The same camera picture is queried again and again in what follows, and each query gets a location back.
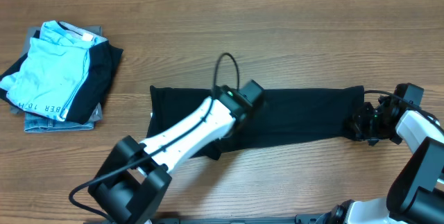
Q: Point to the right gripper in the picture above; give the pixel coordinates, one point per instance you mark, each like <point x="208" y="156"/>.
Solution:
<point x="361" y="124"/>

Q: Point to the black t-shirt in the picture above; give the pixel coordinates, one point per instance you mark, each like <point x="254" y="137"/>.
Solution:
<point x="290" y="116"/>

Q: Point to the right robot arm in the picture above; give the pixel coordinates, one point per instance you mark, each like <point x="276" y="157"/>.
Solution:
<point x="413" y="197"/>

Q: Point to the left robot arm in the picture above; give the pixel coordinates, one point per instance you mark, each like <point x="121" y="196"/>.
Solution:
<point x="133" y="180"/>

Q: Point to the black folded garment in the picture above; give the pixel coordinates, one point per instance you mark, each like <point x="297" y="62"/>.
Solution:
<point x="104" y="62"/>

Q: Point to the light blue folded t-shirt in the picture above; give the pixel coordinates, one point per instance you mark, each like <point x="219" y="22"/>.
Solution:
<point x="56" y="66"/>

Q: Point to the folded blue jeans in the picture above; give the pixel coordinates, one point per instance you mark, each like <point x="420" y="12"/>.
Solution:
<point x="38" y="124"/>

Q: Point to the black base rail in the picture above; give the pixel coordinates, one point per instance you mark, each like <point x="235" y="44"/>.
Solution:
<point x="297" y="219"/>

